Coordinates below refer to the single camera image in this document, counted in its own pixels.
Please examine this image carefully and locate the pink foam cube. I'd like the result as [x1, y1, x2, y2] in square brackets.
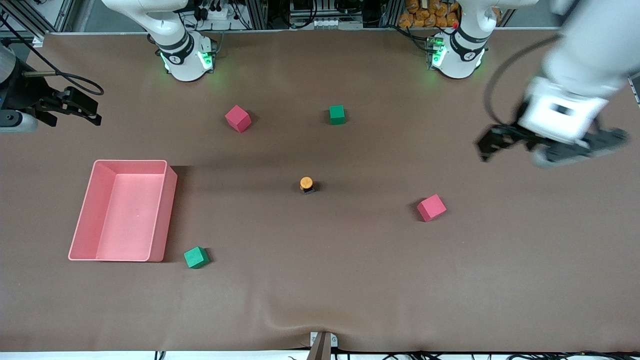
[224, 105, 252, 134]
[416, 194, 448, 223]

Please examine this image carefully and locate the pink plastic bin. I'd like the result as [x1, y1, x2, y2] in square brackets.
[67, 159, 178, 263]

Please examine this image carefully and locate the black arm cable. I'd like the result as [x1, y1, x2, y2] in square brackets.
[0, 15, 105, 96]
[482, 35, 563, 126]

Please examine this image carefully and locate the brown table mat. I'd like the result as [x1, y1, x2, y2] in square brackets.
[0, 27, 640, 353]

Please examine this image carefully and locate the aluminium frame profile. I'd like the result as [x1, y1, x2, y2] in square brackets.
[0, 0, 76, 48]

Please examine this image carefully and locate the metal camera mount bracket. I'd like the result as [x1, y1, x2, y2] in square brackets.
[309, 331, 339, 360]

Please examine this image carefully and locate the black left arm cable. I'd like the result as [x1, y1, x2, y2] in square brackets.
[482, 35, 563, 126]

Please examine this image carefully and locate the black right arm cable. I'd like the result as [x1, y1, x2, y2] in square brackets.
[0, 15, 105, 96]

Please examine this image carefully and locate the white power strip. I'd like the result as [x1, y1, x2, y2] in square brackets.
[197, 4, 231, 21]

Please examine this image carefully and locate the pile of orange objects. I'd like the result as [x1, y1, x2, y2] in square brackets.
[398, 0, 461, 29]

